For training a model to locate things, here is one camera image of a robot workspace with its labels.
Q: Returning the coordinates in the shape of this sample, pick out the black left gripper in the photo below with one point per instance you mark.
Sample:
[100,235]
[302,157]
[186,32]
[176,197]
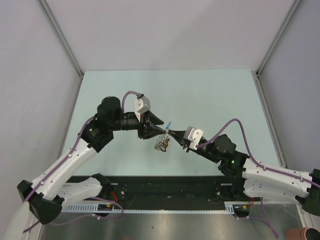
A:
[148,131]

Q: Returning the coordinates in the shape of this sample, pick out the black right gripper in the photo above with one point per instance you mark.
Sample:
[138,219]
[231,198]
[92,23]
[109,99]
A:
[179,135]

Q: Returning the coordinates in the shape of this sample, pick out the metal key organizer with rings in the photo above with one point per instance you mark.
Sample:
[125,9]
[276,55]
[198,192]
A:
[163,140]

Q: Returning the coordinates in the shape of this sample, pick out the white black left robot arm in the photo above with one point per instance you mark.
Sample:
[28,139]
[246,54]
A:
[45,195]

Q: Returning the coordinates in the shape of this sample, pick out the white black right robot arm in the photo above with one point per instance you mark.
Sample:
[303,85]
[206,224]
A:
[253,178]

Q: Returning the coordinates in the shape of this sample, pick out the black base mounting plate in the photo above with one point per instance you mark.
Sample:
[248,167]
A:
[216,188]

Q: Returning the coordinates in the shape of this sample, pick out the pink cylindrical object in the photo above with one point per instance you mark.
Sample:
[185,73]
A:
[305,233]

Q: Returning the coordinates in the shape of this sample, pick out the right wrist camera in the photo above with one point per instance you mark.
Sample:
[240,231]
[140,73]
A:
[192,132]

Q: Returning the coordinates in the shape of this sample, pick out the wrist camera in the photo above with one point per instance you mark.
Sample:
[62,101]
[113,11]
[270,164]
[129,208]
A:
[141,105]
[192,132]

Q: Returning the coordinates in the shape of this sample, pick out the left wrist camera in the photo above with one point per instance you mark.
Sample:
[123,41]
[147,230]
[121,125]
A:
[141,105]

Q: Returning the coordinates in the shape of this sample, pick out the grey slotted cable duct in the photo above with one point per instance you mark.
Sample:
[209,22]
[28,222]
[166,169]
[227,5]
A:
[169,205]

